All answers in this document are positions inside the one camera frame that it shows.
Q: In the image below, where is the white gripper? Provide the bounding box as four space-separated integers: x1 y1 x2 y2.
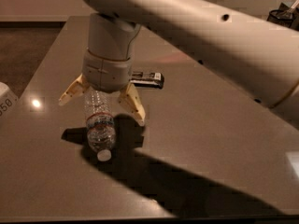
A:
59 49 146 126

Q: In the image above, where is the clear plastic water bottle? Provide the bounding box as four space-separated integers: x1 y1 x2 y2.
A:
84 88 116 162

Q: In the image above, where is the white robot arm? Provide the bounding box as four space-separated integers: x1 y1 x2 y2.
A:
59 0 299 127

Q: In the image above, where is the dark snack bar wrapper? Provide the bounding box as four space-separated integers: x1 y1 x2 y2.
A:
130 71 164 89

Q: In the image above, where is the white labelled box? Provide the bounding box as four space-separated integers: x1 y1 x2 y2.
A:
0 82 18 119

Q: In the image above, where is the black mesh cup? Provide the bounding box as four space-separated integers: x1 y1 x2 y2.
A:
267 2 299 31

